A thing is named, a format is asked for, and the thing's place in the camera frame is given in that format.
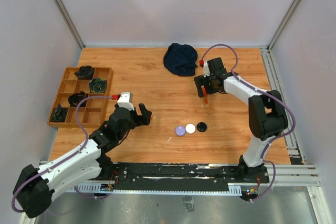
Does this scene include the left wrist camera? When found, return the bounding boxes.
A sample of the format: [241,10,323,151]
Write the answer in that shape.
[117,92,135,111]

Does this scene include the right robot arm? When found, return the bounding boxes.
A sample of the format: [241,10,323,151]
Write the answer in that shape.
[194,58,288,182]

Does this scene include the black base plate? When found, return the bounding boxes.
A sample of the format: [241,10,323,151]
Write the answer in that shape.
[94,163,269,192]

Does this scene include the orange earbud case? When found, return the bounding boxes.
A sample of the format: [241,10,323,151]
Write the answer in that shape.
[201,86,206,96]

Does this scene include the aluminium frame rail right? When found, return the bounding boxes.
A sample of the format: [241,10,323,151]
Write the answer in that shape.
[263,0,321,180]

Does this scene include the dark navy crumpled cloth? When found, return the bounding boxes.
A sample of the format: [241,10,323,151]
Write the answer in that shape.
[163,43,198,77]

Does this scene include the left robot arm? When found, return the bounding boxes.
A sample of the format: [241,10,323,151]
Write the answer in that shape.
[12,103,152,218]

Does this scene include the rolled green black tie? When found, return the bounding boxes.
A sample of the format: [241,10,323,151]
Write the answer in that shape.
[50,103,68,123]

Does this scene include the white earbud case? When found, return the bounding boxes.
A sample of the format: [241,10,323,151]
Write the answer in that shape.
[185,123,196,134]

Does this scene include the black earbud case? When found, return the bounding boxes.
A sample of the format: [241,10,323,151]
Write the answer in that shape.
[196,122,207,132]

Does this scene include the aluminium frame post left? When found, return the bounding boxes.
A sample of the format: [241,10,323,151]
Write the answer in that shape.
[53,0,85,49]

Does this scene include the rolled black orange tie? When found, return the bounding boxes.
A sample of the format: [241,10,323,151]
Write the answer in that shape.
[68,91,88,107]

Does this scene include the wooden compartment tray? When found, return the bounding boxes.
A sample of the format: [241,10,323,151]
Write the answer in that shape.
[47,66,113,128]

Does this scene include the lavender earbud case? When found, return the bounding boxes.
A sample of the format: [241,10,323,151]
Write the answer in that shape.
[174,126,186,136]

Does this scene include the rolled green patterned tie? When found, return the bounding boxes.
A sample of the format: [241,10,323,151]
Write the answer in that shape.
[89,78,107,93]

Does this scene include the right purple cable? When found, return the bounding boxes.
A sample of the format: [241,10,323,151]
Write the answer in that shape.
[201,44,297,202]

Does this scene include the rolled black tie top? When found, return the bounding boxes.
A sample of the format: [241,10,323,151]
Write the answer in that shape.
[74,66,95,80]

